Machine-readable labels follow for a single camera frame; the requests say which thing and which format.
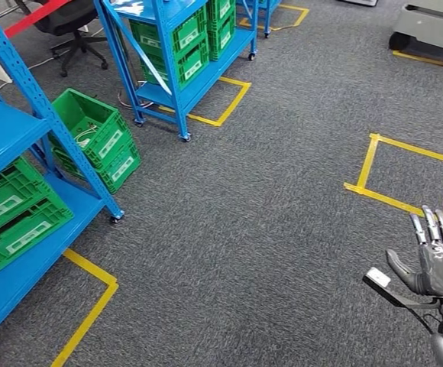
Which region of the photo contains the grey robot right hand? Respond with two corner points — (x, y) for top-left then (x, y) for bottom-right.
(386, 205), (443, 298)

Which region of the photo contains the blue wheeled shelf rack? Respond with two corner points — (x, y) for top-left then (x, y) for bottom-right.
(236, 0), (283, 39)
(93, 0), (260, 143)

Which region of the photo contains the blue metal shelf rack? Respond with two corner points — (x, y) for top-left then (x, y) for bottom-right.
(0, 0), (125, 349)

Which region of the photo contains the yellow floor tape strip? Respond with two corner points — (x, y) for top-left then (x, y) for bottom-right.
(392, 49), (443, 68)

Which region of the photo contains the grey wheeled cart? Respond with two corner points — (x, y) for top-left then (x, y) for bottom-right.
(389, 0), (443, 70)

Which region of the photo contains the chrome stanchion base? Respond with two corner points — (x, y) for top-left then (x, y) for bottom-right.
(117, 80), (154, 111)

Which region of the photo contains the yellow floor tape square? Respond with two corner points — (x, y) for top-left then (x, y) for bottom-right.
(50, 248), (119, 367)

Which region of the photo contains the black office chair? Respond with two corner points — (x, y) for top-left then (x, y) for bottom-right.
(15, 0), (109, 78)

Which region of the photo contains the red barrier belt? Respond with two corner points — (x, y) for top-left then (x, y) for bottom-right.
(0, 0), (72, 57)

